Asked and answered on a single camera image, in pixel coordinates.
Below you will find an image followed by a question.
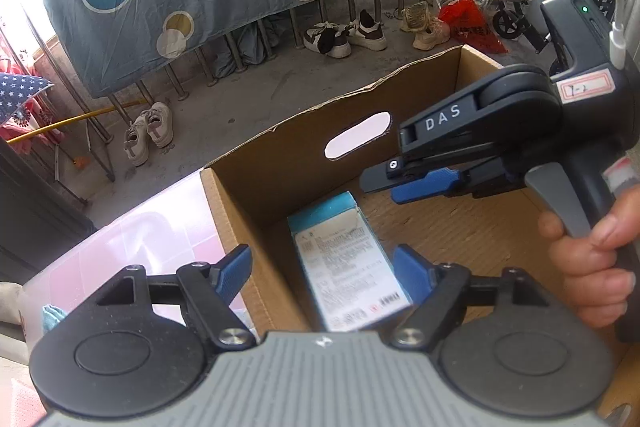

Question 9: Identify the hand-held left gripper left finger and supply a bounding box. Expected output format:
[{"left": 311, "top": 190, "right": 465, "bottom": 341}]
[{"left": 95, "top": 244, "right": 258, "bottom": 353}]

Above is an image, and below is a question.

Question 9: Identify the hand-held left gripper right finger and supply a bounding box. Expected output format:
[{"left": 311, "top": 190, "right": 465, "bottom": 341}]
[{"left": 392, "top": 245, "right": 551, "bottom": 351}]

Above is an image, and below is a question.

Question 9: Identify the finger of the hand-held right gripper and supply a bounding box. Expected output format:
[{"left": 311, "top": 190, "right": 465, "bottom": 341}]
[
  {"left": 391, "top": 168, "right": 467, "bottom": 204},
  {"left": 360, "top": 158, "right": 419, "bottom": 194}
]

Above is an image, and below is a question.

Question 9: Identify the blue and white carton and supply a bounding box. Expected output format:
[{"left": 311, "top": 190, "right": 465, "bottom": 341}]
[{"left": 287, "top": 191, "right": 413, "bottom": 333}]

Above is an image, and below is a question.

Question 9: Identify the brown cardboard box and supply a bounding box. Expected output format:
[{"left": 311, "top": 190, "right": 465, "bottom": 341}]
[{"left": 200, "top": 44, "right": 640, "bottom": 423}]

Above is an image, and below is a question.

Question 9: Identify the person's right hand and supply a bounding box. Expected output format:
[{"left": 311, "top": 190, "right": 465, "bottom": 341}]
[{"left": 537, "top": 200, "right": 633, "bottom": 331}]

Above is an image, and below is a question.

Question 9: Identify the red plastic bag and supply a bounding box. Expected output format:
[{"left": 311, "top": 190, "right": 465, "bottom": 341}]
[{"left": 439, "top": 0, "right": 508, "bottom": 54}]

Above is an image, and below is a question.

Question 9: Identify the black and white sneaker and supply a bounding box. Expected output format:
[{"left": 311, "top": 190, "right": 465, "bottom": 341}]
[
  {"left": 347, "top": 9, "right": 388, "bottom": 52},
  {"left": 303, "top": 22, "right": 352, "bottom": 59}
]

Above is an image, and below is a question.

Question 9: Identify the light teal hair bow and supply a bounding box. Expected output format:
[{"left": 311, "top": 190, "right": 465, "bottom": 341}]
[{"left": 41, "top": 303, "right": 69, "bottom": 336}]

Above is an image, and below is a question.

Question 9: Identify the metal railing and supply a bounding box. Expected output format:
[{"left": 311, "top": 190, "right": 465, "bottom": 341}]
[{"left": 0, "top": 0, "right": 496, "bottom": 208}]

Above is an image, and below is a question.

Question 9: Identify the dark furniture panel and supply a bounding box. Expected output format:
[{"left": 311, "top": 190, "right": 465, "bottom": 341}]
[{"left": 0, "top": 141, "right": 97, "bottom": 279}]

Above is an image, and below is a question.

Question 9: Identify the yellow pole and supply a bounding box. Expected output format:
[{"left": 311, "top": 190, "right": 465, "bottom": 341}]
[{"left": 0, "top": 96, "right": 151, "bottom": 146}]

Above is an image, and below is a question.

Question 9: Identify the blue star-printed cloth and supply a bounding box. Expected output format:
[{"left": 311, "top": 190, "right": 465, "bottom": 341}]
[{"left": 0, "top": 73, "right": 55, "bottom": 122}]

